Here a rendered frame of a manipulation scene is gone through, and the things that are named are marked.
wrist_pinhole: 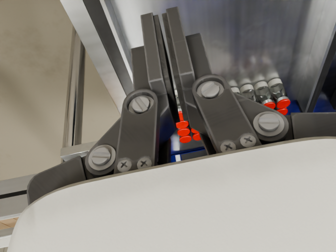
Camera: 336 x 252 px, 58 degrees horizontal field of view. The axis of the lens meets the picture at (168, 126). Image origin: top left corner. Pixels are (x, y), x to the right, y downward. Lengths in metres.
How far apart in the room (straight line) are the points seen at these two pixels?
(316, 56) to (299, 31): 0.05
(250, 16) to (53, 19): 1.17
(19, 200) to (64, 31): 0.93
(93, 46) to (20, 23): 1.14
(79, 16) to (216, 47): 0.18
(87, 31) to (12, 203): 0.49
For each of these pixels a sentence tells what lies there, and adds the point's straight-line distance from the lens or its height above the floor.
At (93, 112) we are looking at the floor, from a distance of 1.94.
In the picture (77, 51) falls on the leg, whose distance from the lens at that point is 1.06.
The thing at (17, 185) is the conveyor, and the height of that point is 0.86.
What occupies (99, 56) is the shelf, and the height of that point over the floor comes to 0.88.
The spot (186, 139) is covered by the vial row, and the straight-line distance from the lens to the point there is 0.51.
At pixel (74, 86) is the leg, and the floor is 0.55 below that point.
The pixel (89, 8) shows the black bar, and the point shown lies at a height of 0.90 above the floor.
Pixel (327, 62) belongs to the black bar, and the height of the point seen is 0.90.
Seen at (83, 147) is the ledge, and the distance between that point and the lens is 0.62.
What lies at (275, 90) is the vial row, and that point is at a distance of 0.50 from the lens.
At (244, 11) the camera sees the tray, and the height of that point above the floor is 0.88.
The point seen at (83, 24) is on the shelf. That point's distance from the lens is 0.39.
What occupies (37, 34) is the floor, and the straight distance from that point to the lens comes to 1.56.
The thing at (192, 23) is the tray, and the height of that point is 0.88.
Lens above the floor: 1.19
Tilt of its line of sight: 35 degrees down
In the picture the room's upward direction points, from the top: 171 degrees clockwise
